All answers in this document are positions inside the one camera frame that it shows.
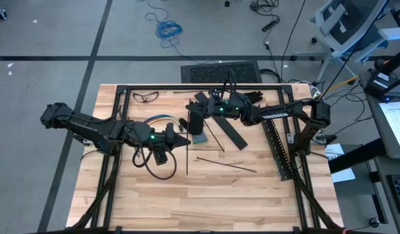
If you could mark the white paper sheet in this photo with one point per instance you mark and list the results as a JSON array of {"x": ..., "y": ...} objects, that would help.
[{"x": 344, "y": 174}]

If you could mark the grey office chair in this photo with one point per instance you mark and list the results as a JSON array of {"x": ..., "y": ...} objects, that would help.
[{"x": 343, "y": 29}]

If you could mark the white printed sheet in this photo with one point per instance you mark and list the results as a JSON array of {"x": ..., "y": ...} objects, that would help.
[{"x": 398, "y": 126}]

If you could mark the black keyboard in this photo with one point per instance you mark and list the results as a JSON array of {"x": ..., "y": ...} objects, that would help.
[{"x": 399, "y": 195}]

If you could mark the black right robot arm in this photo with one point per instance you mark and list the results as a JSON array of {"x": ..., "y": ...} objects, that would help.
[{"x": 274, "y": 115}]

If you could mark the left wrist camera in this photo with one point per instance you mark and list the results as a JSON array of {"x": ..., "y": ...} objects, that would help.
[{"x": 161, "y": 156}]

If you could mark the dark caster wheel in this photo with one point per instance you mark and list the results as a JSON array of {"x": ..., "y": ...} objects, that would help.
[{"x": 0, "y": 13}]

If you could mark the clear safety glasses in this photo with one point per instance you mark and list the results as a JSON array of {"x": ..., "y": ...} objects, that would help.
[{"x": 140, "y": 97}]

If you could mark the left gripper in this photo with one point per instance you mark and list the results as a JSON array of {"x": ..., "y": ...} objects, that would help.
[{"x": 162, "y": 139}]

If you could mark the black desk leg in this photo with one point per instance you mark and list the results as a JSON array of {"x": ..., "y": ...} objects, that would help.
[{"x": 356, "y": 156}]

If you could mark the flat black duct cover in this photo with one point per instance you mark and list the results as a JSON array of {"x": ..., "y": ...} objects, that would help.
[{"x": 232, "y": 133}]

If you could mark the black zip tie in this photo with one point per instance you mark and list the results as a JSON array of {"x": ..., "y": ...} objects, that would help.
[
  {"x": 214, "y": 135},
  {"x": 187, "y": 162},
  {"x": 226, "y": 164}
]

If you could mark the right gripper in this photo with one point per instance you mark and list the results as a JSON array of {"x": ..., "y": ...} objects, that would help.
[{"x": 222, "y": 109}]

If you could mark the black glove green cuff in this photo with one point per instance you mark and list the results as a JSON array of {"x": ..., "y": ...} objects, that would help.
[
  {"x": 196, "y": 125},
  {"x": 255, "y": 96}
]

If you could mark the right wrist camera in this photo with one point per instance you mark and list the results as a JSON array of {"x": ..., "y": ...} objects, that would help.
[{"x": 215, "y": 96}]

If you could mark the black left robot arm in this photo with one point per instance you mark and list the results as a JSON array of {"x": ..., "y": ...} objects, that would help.
[{"x": 89, "y": 128}]

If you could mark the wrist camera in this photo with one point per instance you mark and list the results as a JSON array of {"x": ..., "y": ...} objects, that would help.
[
  {"x": 161, "y": 156},
  {"x": 215, "y": 96}
]

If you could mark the black box white labels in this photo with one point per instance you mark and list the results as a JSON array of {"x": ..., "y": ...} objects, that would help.
[{"x": 380, "y": 83}]

